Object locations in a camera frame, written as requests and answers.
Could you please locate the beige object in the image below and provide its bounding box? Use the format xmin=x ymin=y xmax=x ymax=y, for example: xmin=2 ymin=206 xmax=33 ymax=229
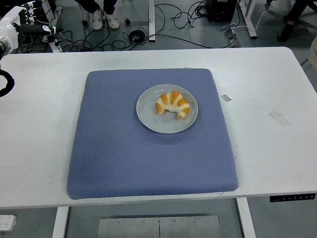
xmin=308 ymin=37 xmax=317 ymax=66

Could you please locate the large clear tape piece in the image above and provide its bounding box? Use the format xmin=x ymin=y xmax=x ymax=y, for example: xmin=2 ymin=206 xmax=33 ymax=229
xmin=268 ymin=110 xmax=292 ymax=128

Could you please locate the grey foot pedal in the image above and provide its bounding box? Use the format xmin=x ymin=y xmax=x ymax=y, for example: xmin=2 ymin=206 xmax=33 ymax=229
xmin=224 ymin=28 xmax=241 ymax=48

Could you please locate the coiled black cable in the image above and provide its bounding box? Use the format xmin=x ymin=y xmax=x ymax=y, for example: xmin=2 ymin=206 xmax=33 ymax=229
xmin=128 ymin=29 xmax=147 ymax=43

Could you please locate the grey metal plate with screws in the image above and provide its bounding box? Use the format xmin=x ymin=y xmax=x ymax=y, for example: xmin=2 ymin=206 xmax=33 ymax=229
xmin=98 ymin=215 xmax=221 ymax=238

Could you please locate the person with white shoes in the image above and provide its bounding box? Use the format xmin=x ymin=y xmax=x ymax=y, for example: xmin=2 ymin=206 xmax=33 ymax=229
xmin=74 ymin=0 xmax=120 ymax=31

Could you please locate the person with black shoe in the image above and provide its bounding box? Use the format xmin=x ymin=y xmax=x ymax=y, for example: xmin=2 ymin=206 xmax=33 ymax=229
xmin=276 ymin=0 xmax=317 ymax=42

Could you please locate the white desk leg with foot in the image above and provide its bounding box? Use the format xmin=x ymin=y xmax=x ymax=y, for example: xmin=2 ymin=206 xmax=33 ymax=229
xmin=237 ymin=0 xmax=258 ymax=39

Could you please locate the black table control panel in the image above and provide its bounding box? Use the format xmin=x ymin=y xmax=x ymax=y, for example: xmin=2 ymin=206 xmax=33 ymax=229
xmin=269 ymin=193 xmax=317 ymax=203

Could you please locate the white power strip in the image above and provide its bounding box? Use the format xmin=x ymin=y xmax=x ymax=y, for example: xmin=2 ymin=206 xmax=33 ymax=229
xmin=0 ymin=214 xmax=17 ymax=233

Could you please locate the golden croissant bread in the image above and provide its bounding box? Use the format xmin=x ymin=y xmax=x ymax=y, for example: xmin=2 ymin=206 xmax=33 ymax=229
xmin=155 ymin=90 xmax=191 ymax=119

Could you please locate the white table leg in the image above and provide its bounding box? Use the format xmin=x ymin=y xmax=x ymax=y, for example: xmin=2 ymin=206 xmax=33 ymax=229
xmin=52 ymin=206 xmax=69 ymax=238
xmin=235 ymin=197 xmax=257 ymax=238

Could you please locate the small black equipment box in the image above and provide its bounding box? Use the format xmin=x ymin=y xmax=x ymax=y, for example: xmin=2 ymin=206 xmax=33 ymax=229
xmin=207 ymin=0 xmax=235 ymax=22

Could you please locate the white desk foot with cables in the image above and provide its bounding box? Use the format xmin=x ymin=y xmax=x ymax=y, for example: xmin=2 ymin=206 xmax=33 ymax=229
xmin=48 ymin=0 xmax=62 ymax=53

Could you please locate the blue quilted mat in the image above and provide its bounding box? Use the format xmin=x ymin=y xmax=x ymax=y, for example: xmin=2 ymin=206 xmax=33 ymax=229
xmin=66 ymin=68 xmax=239 ymax=200

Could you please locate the grey round plate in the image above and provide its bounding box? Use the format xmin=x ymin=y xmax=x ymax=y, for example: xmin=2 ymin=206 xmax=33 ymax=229
xmin=136 ymin=84 xmax=199 ymax=135

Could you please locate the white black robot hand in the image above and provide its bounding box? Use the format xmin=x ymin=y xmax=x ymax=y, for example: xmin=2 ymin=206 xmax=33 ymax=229
xmin=0 ymin=0 xmax=64 ymax=54

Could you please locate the narrow white desk leg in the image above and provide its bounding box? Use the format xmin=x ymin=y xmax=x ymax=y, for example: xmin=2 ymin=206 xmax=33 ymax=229
xmin=148 ymin=0 xmax=156 ymax=42

